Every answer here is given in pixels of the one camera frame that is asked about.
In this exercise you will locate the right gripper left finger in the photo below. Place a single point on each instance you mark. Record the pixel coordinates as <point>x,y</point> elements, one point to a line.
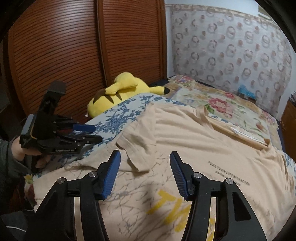
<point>55,219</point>

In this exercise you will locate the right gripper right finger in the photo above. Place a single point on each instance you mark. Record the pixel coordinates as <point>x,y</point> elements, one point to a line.
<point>235,219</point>

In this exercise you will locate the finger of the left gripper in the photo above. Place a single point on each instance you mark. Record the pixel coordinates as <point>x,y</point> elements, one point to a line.
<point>90,139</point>
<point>84,128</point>

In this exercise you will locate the beige printed t-shirt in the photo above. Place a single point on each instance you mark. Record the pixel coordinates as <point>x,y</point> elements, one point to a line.
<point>145,203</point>

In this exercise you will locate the left hand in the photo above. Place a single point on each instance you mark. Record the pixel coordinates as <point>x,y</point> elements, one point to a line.
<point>19,154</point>

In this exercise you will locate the blue floral white blanket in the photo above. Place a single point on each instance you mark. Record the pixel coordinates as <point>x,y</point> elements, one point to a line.
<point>115,118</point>

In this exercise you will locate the yellow Pikachu plush toy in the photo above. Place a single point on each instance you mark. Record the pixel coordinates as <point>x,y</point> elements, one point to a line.
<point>125,86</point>

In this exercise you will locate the wooden slatted wardrobe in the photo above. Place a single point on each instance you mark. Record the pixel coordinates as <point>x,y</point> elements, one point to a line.
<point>85,44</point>

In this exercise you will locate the colourful floral bed cover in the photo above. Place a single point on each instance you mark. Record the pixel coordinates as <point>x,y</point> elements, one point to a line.
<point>226,106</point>

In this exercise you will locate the wooden sideboard cabinet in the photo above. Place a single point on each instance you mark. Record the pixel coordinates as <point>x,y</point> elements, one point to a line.
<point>288,126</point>

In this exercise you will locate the box with blue cloth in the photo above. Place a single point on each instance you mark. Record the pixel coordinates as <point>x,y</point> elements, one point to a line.
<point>242,90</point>

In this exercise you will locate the patterned circle headboard curtain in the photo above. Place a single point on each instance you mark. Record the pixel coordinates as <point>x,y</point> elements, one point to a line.
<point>229,49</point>

